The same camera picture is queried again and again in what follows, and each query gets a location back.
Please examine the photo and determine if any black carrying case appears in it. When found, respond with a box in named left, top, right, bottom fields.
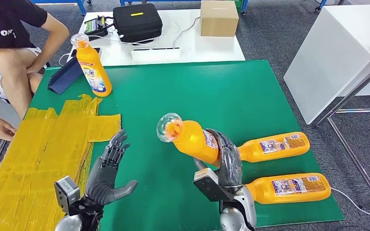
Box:
left=113, top=3, right=163, bottom=44

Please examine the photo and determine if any blue tablet case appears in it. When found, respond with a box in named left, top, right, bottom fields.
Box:
left=48, top=56, right=83, bottom=95

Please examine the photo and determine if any white power strip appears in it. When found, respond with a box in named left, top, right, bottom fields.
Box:
left=130, top=47, right=181, bottom=64

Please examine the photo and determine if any person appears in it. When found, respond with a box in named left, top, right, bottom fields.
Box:
left=0, top=0, right=70, bottom=141

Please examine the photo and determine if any white floor cable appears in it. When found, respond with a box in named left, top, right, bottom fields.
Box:
left=331, top=188, right=370, bottom=228

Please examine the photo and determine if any grey metal bench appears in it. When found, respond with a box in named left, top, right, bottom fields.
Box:
left=0, top=92, right=21, bottom=195

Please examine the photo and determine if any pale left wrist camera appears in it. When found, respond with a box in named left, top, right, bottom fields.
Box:
left=54, top=175, right=81, bottom=216

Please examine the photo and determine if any orange detergent bottle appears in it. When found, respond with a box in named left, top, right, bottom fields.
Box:
left=70, top=33, right=113, bottom=98
left=244, top=172, right=332, bottom=205
left=156, top=112, right=222, bottom=167
left=235, top=131, right=310, bottom=164

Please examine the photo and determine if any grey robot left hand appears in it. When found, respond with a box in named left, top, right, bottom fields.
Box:
left=84, top=128, right=139, bottom=205

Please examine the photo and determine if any green table mat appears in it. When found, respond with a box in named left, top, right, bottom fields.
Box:
left=28, top=60, right=345, bottom=231

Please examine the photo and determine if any white table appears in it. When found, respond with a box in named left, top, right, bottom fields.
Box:
left=283, top=4, right=370, bottom=125

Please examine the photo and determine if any black remote controller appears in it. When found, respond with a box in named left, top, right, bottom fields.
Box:
left=83, top=16, right=109, bottom=38

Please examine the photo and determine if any white charging cable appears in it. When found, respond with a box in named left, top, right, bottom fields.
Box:
left=58, top=52, right=72, bottom=66

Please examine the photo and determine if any cardboard box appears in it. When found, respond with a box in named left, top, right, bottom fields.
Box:
left=200, top=0, right=240, bottom=37

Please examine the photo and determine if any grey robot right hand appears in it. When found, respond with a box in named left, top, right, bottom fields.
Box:
left=193, top=128, right=243, bottom=189

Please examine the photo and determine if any yellow tape patch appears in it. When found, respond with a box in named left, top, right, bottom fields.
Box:
left=0, top=94, right=122, bottom=231

